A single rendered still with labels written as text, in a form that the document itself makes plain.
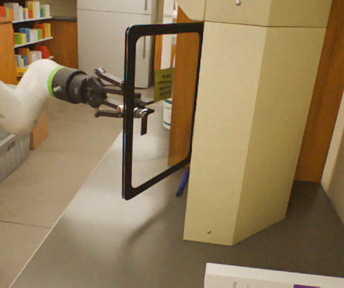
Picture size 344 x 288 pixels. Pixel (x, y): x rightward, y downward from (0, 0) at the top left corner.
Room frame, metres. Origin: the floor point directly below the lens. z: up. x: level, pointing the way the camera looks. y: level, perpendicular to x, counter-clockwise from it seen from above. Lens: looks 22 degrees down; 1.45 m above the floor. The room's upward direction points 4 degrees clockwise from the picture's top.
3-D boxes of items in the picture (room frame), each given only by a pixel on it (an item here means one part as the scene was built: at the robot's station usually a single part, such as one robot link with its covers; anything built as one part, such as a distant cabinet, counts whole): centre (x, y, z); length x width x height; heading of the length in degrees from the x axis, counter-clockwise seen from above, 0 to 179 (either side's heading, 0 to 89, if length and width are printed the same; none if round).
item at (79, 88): (0.92, 0.22, 1.20); 0.09 x 0.07 x 0.08; 58
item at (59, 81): (0.95, 0.29, 1.20); 0.12 x 0.06 x 0.09; 148
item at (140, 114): (0.75, 0.07, 1.18); 0.02 x 0.02 x 0.06; 57
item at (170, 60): (0.85, 0.02, 1.19); 0.30 x 0.01 x 0.40; 147
